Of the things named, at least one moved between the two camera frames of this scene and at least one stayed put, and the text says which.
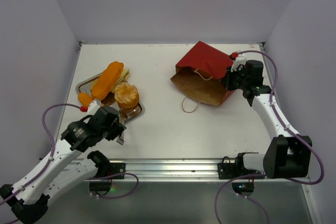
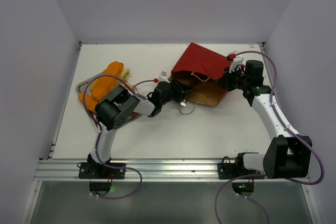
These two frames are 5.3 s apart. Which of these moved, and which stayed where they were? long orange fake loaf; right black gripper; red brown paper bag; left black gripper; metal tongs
Moved: left black gripper; metal tongs
Stayed: right black gripper; red brown paper bag; long orange fake loaf
